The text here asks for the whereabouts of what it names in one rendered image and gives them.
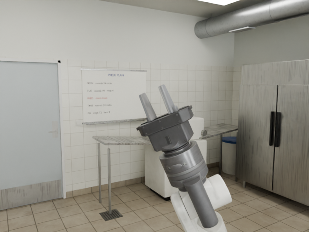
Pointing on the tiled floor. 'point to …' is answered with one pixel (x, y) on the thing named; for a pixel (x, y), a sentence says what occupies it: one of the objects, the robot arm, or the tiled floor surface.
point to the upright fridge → (275, 128)
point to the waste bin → (229, 154)
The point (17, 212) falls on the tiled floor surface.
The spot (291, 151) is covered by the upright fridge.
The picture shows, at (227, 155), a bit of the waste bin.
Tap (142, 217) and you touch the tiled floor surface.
